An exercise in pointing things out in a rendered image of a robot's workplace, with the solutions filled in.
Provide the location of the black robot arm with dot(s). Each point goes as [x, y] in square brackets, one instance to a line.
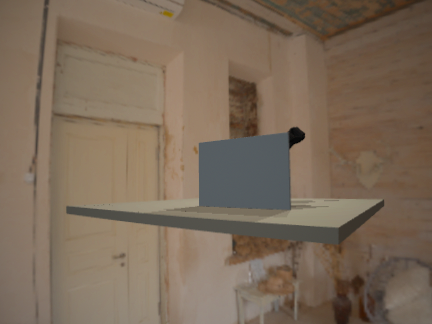
[295, 136]

